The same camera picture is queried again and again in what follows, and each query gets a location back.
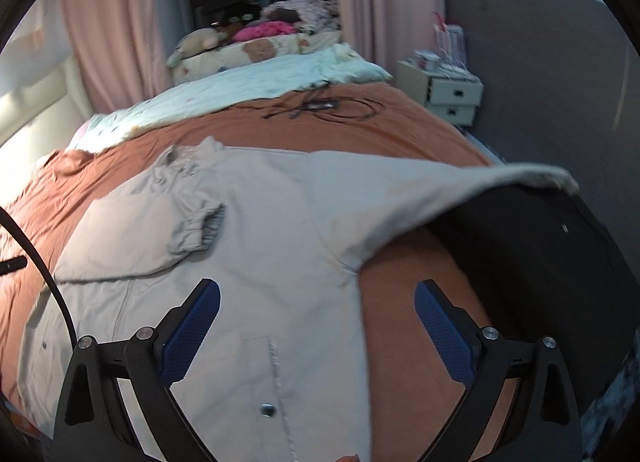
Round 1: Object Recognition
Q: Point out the beige jacket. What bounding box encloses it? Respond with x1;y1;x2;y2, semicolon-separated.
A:
16;135;580;462

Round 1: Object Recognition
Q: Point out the orange bed cover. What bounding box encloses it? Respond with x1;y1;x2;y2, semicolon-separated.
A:
6;83;488;461

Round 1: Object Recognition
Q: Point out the cream padded headboard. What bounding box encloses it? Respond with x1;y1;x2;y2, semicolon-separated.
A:
1;55;94;144

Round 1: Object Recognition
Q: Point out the black garment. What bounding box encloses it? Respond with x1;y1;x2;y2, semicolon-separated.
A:
427;185;639;409

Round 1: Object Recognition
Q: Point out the left pink curtain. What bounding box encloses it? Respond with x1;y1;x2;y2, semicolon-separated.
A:
62;0;170;113

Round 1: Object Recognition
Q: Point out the beige plush toy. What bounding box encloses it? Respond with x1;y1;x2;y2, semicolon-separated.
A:
166;28;221;69

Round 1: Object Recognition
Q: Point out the pink cloth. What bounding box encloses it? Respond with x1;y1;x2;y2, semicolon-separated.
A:
232;20;297;43

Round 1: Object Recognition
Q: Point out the cream nightstand with drawers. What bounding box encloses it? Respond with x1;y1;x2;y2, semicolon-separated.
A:
395;61;484;127

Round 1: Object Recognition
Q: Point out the pale green quilt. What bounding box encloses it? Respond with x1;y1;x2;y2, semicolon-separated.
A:
67;43;392;153

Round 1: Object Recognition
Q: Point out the floral bedding pile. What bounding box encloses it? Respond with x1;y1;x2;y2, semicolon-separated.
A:
262;0;342;34

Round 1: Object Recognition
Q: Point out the pink white striped box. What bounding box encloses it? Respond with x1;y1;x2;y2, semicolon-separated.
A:
433;12;468;70

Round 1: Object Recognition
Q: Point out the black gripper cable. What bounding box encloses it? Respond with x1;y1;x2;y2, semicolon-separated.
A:
0;206;79;343

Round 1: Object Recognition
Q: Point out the black cable on bed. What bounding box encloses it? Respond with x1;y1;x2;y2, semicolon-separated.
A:
261;79;388;122

